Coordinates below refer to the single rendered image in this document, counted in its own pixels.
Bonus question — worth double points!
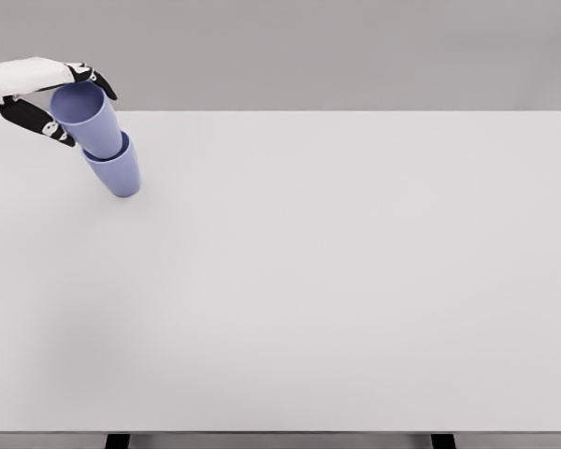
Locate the lavender blue plastic cup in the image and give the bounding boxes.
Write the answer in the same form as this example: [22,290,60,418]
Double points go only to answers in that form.
[49,80,124,158]
[81,130,142,198]

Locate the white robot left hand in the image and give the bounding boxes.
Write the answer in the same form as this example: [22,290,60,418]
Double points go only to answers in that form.
[0,57,119,149]

